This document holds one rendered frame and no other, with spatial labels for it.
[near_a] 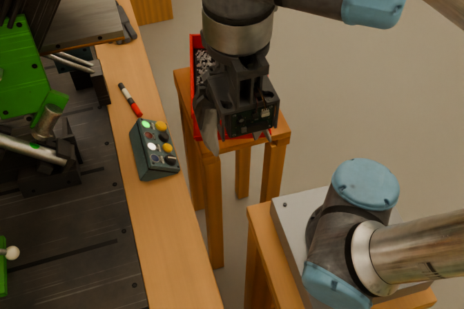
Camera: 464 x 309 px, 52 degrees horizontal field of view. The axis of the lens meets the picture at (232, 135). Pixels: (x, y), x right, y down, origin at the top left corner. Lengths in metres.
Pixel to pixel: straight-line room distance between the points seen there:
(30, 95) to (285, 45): 1.95
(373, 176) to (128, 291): 0.52
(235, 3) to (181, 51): 2.32
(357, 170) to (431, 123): 1.74
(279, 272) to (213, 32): 0.68
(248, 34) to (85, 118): 0.85
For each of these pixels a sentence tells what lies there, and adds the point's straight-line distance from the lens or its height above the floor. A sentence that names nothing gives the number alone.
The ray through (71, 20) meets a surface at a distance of 1.20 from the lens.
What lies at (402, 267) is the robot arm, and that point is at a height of 1.20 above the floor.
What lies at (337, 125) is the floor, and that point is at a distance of 2.44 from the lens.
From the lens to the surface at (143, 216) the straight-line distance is 1.08.
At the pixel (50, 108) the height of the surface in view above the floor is 1.09.
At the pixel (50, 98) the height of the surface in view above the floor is 1.10.
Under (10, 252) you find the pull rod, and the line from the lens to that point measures 1.06.
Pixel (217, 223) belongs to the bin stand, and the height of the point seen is 0.38.
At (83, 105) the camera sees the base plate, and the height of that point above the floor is 0.90.
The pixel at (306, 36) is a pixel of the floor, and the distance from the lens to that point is 2.89.
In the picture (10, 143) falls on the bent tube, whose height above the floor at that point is 1.04.
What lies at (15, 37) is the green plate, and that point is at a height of 1.24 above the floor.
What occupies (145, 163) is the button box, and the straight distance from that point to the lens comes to 1.11.
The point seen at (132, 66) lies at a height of 0.90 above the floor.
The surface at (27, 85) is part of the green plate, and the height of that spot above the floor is 1.14.
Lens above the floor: 1.83
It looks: 52 degrees down
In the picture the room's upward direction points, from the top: straight up
